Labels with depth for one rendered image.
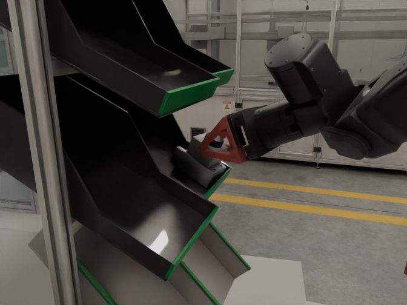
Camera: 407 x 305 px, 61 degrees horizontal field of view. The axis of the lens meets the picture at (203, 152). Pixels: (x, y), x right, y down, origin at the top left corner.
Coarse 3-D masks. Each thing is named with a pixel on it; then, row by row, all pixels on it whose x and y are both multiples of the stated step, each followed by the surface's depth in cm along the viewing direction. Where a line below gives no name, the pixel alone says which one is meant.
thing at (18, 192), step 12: (0, 36) 101; (0, 48) 102; (0, 60) 103; (0, 72) 105; (0, 168) 115; (0, 180) 117; (12, 180) 116; (0, 192) 118; (12, 192) 117; (24, 192) 116
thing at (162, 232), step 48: (0, 96) 40; (96, 96) 46; (0, 144) 36; (96, 144) 48; (144, 144) 45; (96, 192) 40; (144, 192) 44; (192, 192) 44; (144, 240) 37; (192, 240) 36
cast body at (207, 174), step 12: (192, 144) 52; (216, 144) 52; (180, 156) 54; (192, 156) 53; (180, 168) 54; (192, 168) 53; (204, 168) 52; (216, 168) 53; (204, 180) 53; (216, 180) 55
